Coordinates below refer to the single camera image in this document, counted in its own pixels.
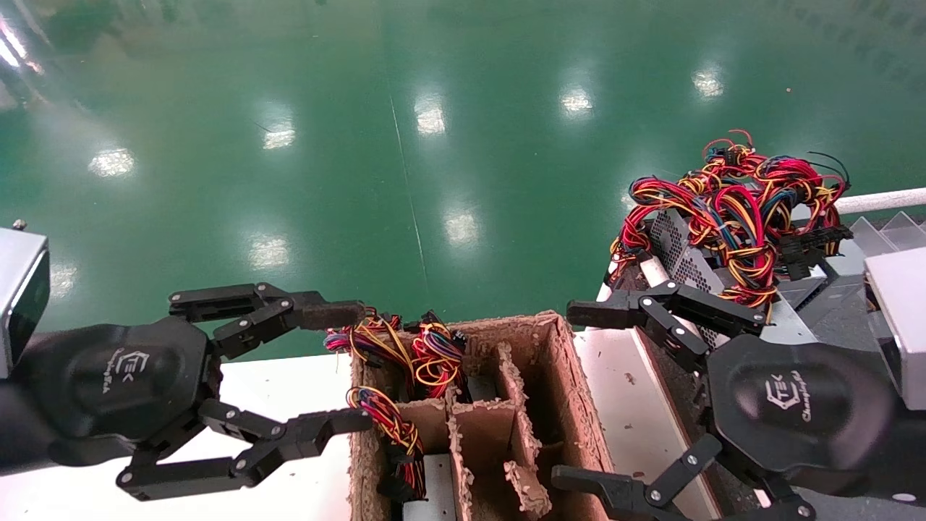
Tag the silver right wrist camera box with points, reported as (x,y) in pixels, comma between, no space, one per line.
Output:
(904,318)

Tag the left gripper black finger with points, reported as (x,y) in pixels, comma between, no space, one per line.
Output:
(275,311)
(289,438)

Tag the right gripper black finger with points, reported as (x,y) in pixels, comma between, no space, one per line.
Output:
(622,496)
(651,307)

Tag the brown cardboard divider box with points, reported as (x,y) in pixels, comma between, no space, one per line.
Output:
(557,405)

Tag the white rail pipe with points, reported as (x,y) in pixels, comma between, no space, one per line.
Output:
(882,200)

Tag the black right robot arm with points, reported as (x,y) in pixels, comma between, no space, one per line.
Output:
(913,452)

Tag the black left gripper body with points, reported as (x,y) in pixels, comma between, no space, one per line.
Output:
(108,391)

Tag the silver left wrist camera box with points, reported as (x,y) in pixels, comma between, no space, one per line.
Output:
(18,297)

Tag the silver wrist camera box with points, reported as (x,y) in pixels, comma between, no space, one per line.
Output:
(904,318)
(18,297)

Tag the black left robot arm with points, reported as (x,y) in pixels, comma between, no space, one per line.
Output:
(13,434)

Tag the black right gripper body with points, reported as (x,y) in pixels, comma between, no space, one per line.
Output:
(796,412)

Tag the translucent grey plastic tray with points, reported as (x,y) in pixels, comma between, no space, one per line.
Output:
(893,233)

